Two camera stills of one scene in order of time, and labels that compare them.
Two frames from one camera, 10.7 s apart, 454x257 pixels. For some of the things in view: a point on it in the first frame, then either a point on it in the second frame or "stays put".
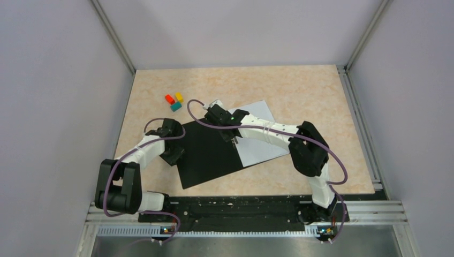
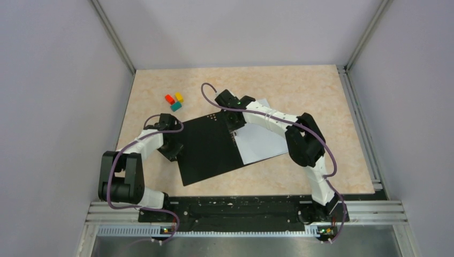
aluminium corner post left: x=113 y=35 stays put
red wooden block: x=169 y=99 stays put
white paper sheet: x=253 y=150 stays put
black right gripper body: x=226 y=137 → x=233 y=125
